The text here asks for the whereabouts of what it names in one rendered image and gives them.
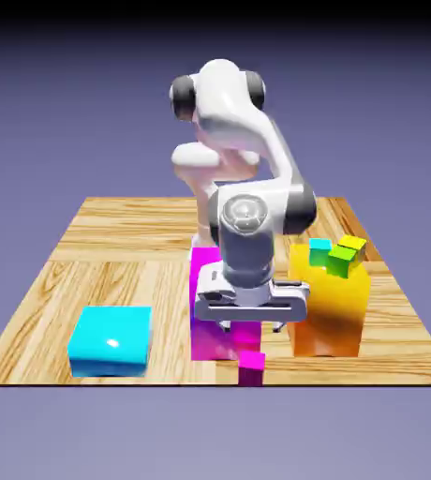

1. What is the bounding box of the small magenta cube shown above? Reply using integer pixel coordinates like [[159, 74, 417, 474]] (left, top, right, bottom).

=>
[[237, 350, 267, 388]]

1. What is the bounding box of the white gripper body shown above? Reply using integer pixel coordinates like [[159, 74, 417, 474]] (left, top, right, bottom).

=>
[[193, 279, 311, 324]]

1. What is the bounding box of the small yellow cube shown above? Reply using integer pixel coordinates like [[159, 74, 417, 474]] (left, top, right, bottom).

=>
[[336, 234, 368, 268]]

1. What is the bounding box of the large magenta box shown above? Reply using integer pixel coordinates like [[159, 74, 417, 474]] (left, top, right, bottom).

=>
[[188, 245, 264, 362]]

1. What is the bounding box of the small green cube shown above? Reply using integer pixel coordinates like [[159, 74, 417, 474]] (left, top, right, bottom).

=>
[[326, 244, 359, 279]]

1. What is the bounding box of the large orange box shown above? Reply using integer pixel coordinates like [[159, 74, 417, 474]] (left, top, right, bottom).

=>
[[287, 242, 373, 358]]

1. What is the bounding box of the small cyan cube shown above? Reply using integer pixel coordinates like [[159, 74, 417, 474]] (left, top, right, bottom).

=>
[[307, 237, 334, 268]]

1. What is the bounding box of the large cyan box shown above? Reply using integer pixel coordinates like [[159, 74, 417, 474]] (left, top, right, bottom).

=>
[[67, 305, 154, 379]]

